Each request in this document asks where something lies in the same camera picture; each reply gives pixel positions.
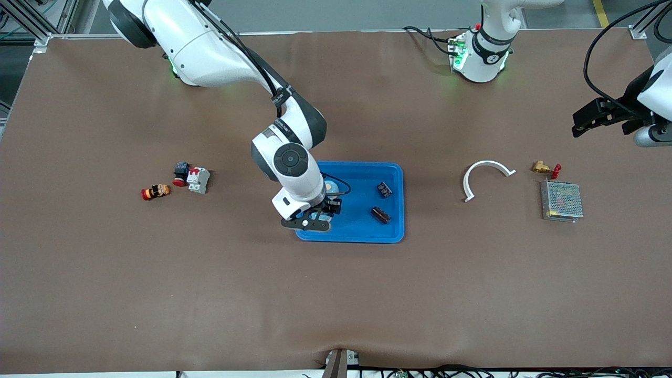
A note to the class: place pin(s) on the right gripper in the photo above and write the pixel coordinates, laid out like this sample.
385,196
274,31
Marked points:
333,205

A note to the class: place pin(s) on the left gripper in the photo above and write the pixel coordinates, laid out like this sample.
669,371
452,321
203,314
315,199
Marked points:
628,103

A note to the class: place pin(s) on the blue dome bell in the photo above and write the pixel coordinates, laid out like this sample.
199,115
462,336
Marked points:
331,186
326,217

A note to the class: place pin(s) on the dark brown electrolytic capacitor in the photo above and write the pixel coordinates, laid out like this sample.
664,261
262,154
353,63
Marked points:
385,189
380,215

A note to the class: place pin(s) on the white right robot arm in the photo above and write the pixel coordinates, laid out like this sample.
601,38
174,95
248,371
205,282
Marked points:
199,47

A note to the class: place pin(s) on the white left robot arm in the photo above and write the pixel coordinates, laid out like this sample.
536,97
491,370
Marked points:
480,63

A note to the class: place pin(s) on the blue plastic tray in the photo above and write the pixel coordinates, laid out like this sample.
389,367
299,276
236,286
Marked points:
362,226

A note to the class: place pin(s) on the brown table mat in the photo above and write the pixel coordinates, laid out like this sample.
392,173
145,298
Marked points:
336,294

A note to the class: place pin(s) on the metal mesh power supply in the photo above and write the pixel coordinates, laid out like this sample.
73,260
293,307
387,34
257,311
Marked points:
562,199

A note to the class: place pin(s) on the white circuit breaker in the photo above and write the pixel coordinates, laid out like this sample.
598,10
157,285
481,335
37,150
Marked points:
198,180

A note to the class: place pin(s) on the white curved plastic strip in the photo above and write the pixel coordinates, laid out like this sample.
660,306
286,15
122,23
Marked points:
466,184

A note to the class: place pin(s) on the red emergency stop button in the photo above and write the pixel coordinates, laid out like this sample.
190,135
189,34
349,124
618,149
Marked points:
181,170

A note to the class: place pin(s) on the aluminium frame profile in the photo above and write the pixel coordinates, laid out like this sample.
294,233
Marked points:
42,35
638,32

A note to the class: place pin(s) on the orange red pushbutton switch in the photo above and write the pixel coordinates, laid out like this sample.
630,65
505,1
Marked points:
156,192

